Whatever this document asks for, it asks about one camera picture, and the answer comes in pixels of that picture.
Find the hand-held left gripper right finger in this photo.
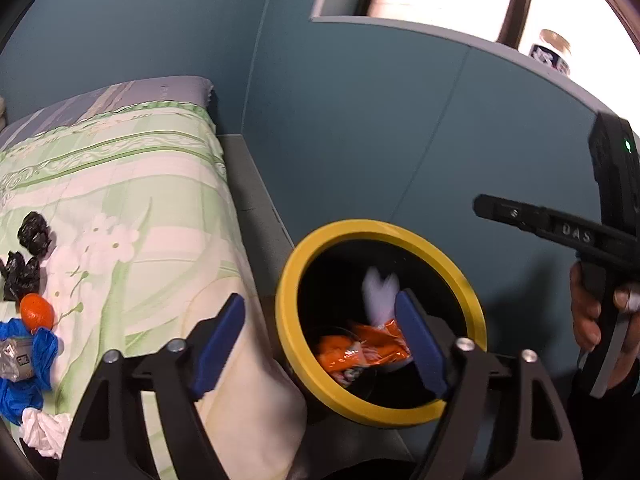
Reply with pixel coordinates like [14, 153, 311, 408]
[394, 288, 586, 480]

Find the white tissue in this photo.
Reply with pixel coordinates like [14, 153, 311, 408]
[20, 407, 76, 461]
[361, 266, 401, 326]

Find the glass jar with label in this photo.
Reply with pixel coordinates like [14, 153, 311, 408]
[530, 29, 573, 77]

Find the blue plastic bag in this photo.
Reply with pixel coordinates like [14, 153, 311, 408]
[0, 319, 63, 426]

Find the person's dark clothing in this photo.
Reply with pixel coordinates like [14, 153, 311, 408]
[565, 380, 640, 480]

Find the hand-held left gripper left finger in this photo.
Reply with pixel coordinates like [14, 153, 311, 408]
[56, 292, 246, 480]

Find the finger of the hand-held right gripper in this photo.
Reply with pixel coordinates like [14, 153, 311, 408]
[473, 194, 608, 257]

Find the black bin with yellow rim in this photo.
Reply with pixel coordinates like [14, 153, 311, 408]
[275, 220, 488, 428]

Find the black crumpled plastic bag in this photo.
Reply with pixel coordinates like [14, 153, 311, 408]
[0, 251, 43, 302]
[17, 211, 53, 256]

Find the orange snack wrapper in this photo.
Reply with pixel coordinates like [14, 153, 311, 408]
[317, 321, 408, 376]

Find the grey striped bed sheet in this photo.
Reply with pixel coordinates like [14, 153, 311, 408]
[0, 76, 216, 141]

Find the silver foil wrapper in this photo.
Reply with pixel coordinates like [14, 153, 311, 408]
[0, 337, 36, 381]

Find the person's right hand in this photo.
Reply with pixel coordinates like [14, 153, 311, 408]
[570, 262, 640, 389]

